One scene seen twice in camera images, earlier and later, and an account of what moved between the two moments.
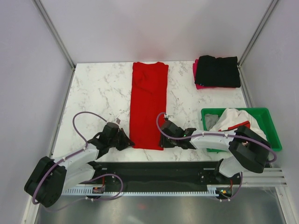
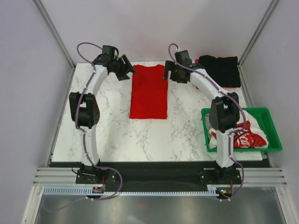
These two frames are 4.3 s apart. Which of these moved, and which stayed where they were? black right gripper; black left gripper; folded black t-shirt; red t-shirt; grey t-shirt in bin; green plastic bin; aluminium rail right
Moved: black right gripper; black left gripper; red t-shirt
Stayed: aluminium rail right; grey t-shirt in bin; green plastic bin; folded black t-shirt
